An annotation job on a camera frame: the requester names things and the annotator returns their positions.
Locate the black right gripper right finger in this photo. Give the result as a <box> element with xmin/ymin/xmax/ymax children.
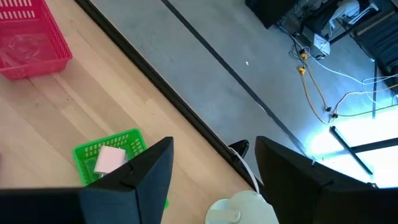
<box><xmin>254</xmin><ymin>136</ymin><xmax>398</xmax><ymax>224</ymax></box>

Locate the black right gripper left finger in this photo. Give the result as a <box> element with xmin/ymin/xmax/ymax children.
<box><xmin>0</xmin><ymin>136</ymin><xmax>174</xmax><ymax>224</ymax></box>

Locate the pink wall charger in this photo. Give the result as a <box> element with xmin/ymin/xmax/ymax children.
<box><xmin>93</xmin><ymin>145</ymin><xmax>127</xmax><ymax>175</ymax></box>

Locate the green plastic basket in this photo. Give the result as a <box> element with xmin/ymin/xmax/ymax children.
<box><xmin>72</xmin><ymin>128</ymin><xmax>170</xmax><ymax>210</ymax></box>

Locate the black metal floor stand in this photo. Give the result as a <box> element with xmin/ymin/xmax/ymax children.
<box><xmin>328</xmin><ymin>126</ymin><xmax>398</xmax><ymax>177</ymax></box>

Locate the white adapter box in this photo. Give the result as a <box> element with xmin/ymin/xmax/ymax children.
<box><xmin>312</xmin><ymin>32</ymin><xmax>331</xmax><ymax>57</ymax></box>

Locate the red plastic basket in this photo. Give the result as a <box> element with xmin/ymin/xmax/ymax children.
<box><xmin>0</xmin><ymin>0</ymin><xmax>73</xmax><ymax>81</ymax></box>

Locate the black floor mat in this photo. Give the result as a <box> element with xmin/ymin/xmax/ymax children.
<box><xmin>354</xmin><ymin>11</ymin><xmax>398</xmax><ymax>94</ymax></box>

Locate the black cabinet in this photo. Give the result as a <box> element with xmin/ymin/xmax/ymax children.
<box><xmin>244</xmin><ymin>0</ymin><xmax>312</xmax><ymax>30</ymax></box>

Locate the white lamp cable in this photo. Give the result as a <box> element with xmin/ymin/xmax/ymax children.
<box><xmin>229</xmin><ymin>147</ymin><xmax>261</xmax><ymax>195</ymax></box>

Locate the yellow extension cable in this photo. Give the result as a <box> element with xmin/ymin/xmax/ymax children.
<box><xmin>297</xmin><ymin>52</ymin><xmax>398</xmax><ymax>125</ymax></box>

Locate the black aluminium table frame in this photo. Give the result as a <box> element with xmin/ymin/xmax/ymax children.
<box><xmin>73</xmin><ymin>0</ymin><xmax>268</xmax><ymax>200</ymax></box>

